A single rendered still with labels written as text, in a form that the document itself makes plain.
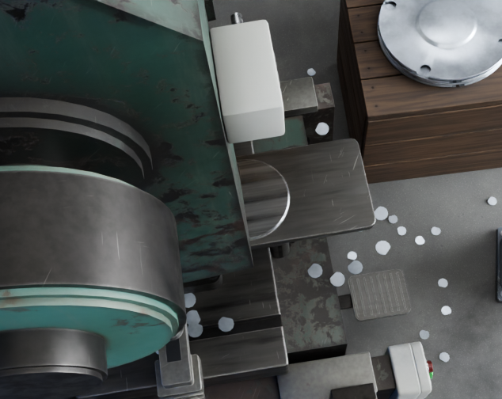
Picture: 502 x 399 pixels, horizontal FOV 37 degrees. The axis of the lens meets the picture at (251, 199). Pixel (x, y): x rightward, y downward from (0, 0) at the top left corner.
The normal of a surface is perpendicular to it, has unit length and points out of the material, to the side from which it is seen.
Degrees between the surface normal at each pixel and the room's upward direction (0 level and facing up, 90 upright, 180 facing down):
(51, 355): 39
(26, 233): 19
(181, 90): 90
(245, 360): 0
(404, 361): 0
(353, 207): 0
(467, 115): 90
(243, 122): 90
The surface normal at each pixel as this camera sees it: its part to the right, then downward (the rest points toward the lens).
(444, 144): 0.11, 0.91
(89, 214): 0.60, -0.40
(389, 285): -0.07, -0.40
